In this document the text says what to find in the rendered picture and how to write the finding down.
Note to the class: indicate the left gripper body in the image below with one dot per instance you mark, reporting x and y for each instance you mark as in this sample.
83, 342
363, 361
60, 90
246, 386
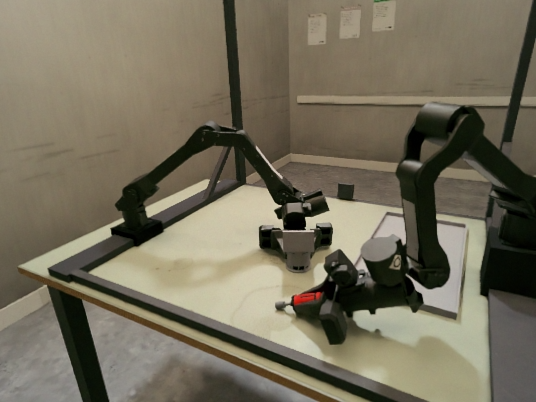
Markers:
331, 313

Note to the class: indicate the red and black nut driver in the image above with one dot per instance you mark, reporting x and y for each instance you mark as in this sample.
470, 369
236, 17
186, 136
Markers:
296, 300

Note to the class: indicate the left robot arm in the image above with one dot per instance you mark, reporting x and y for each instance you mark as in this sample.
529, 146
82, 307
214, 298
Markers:
457, 129

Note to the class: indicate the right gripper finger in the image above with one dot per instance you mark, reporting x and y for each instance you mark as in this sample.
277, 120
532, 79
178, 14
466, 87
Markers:
317, 239
277, 242

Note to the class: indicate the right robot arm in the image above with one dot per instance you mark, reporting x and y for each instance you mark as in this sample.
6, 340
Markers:
295, 205

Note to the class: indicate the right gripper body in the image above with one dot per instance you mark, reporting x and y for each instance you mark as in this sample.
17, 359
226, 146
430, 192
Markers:
265, 236

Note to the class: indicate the grey cylinder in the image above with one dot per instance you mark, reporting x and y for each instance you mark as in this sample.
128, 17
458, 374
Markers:
298, 262

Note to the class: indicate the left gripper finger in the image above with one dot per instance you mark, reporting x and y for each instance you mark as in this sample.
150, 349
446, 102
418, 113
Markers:
311, 308
324, 286

